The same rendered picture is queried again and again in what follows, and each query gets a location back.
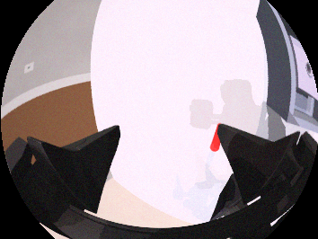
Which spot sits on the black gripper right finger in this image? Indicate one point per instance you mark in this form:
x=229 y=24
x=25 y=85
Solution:
x=253 y=159

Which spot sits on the red peg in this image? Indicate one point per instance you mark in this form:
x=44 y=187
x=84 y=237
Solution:
x=215 y=142

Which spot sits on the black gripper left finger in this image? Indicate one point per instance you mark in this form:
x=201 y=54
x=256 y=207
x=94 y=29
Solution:
x=82 y=166

